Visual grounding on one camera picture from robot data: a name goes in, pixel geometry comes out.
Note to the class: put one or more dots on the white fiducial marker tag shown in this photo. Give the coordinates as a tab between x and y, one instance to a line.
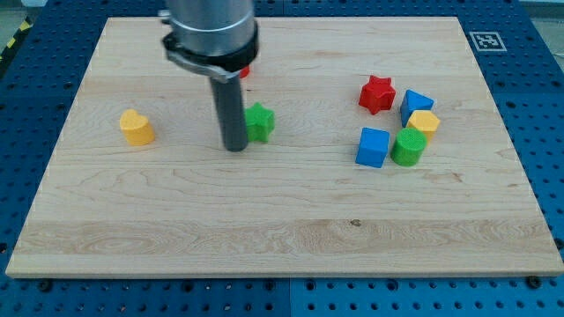
485	41

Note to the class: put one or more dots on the green star block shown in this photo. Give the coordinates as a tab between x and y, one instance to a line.
260	122

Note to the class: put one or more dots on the blue cube block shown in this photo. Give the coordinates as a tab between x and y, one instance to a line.
373	147

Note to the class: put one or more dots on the yellow heart block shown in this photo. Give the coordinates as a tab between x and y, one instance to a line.
136	128

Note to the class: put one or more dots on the blue triangle block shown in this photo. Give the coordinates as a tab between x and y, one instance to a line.
411	102

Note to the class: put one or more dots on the red block behind arm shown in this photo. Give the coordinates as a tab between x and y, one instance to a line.
244	72

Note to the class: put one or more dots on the yellow hexagon block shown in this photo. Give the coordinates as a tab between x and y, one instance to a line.
425	121

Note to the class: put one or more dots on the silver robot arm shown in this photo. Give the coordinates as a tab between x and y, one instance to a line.
216	39

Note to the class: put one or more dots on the red star block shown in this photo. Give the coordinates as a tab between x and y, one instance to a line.
377	94

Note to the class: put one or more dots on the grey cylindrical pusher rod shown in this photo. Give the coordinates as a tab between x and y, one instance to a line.
230	111

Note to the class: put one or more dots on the wooden board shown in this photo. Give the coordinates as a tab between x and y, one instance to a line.
299	205

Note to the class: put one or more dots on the green cylinder block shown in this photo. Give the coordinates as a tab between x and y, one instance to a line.
408	147

